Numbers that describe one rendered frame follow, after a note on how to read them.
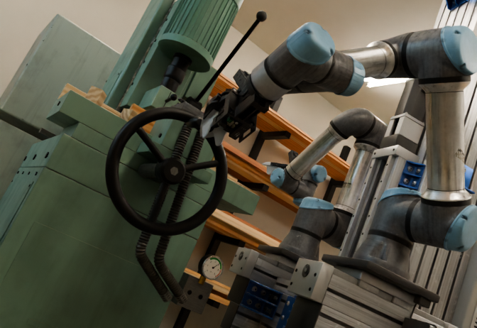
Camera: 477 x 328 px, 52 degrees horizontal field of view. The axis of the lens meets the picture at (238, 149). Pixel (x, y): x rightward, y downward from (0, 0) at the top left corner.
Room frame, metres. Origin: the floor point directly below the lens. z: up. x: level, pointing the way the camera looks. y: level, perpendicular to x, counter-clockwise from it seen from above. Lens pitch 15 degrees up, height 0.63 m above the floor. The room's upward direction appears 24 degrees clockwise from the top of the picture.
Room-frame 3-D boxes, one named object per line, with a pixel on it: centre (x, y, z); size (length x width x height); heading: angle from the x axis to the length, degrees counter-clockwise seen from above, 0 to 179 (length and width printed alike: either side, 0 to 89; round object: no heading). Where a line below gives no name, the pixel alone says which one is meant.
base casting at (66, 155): (1.50, 0.32, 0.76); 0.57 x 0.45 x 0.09; 26
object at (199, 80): (1.65, 0.22, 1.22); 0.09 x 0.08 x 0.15; 26
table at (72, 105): (1.31, 0.18, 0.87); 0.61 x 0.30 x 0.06; 116
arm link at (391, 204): (1.26, -0.47, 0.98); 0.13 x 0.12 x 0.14; 36
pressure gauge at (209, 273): (1.31, -0.06, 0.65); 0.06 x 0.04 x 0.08; 116
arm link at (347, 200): (1.81, -0.47, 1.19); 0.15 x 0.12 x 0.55; 118
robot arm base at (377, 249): (1.27, -0.47, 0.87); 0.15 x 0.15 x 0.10
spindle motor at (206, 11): (1.39, 0.27, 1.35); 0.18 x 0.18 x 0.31
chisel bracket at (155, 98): (1.41, 0.27, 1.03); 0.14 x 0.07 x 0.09; 26
